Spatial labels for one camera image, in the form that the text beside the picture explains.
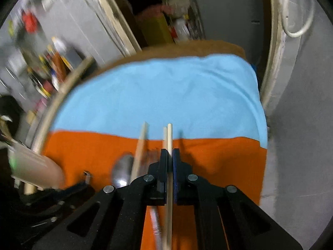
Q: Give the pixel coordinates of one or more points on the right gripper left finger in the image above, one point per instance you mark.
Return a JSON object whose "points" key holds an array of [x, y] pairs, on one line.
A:
{"points": [[112, 218]]}

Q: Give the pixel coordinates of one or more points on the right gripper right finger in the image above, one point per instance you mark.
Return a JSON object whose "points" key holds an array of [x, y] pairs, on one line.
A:
{"points": [[225, 217]]}

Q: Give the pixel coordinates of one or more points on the white plastic utensil basket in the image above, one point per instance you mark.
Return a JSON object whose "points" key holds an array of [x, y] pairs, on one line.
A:
{"points": [[35, 169]]}

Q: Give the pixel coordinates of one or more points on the steel spoon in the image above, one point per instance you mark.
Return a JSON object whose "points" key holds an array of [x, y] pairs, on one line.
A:
{"points": [[121, 171]]}

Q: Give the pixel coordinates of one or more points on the wooden chopstick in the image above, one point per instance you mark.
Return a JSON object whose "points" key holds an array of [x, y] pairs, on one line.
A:
{"points": [[167, 237], [139, 153]]}

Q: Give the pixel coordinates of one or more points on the striped blue orange brown cloth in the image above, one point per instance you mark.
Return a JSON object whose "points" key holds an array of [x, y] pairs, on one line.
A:
{"points": [[206, 90]]}

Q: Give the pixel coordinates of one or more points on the large dark vinegar jug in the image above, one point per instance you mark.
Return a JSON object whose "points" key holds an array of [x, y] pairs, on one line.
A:
{"points": [[67, 52]]}

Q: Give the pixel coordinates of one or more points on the red plastic bag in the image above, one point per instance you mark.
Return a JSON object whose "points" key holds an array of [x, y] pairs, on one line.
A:
{"points": [[30, 22]]}

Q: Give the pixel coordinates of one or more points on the yellow gas cylinder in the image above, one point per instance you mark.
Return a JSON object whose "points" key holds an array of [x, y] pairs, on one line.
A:
{"points": [[153, 25]]}

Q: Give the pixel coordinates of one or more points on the grey washing machine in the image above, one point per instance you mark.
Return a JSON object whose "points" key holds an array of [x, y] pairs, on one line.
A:
{"points": [[239, 22]]}

